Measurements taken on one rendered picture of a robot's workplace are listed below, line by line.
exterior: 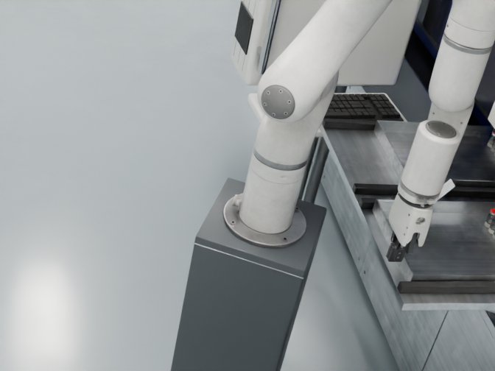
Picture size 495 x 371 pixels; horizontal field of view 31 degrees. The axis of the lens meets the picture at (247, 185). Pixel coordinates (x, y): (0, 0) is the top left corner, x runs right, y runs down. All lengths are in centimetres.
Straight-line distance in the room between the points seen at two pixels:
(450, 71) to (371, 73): 111
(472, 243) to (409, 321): 74
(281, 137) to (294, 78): 17
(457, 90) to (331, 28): 26
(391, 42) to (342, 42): 104
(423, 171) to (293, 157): 27
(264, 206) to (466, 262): 47
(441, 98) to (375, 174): 59
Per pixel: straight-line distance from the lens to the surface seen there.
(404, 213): 185
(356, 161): 227
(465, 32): 164
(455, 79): 168
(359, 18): 168
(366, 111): 261
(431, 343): 269
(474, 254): 210
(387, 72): 279
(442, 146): 174
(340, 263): 335
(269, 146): 185
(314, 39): 172
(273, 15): 247
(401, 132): 244
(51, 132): 375
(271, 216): 194
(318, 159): 303
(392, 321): 294
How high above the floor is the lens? 209
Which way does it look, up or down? 35 degrees down
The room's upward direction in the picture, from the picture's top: 12 degrees clockwise
